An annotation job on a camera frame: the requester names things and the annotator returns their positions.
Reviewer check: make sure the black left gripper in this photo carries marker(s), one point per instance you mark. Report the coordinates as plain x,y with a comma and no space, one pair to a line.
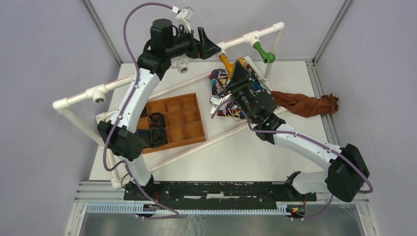
206,48

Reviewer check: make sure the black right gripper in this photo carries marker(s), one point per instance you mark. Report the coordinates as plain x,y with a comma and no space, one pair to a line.
241,78

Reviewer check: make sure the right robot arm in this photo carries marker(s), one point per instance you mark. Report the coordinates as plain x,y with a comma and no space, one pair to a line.
344,172

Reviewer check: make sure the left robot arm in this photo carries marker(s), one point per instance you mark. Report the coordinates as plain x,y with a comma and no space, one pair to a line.
118,133

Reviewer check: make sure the green plastic water faucet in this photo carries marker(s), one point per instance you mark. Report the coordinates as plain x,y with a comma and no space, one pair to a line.
267,57

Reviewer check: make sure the comic print cloth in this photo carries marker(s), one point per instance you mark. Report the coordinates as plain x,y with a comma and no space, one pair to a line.
232,100

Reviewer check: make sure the brown cloth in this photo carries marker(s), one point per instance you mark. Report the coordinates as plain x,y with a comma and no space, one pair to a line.
305,106

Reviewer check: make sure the wooden compartment tray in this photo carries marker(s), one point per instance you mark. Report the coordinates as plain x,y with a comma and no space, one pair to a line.
184,124

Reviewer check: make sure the dark patterned rolled cloth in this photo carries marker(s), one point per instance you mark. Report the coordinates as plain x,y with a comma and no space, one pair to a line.
154,137

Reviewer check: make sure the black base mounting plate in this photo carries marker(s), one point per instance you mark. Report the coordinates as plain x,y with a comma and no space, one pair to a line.
260,195

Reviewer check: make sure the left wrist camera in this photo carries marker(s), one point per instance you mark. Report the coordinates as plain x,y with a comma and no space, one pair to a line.
183,16

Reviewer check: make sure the white pvc pipe frame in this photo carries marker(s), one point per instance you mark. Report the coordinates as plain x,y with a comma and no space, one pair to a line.
63,106

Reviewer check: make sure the white slotted cable duct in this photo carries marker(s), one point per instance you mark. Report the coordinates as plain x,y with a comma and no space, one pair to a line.
143,208

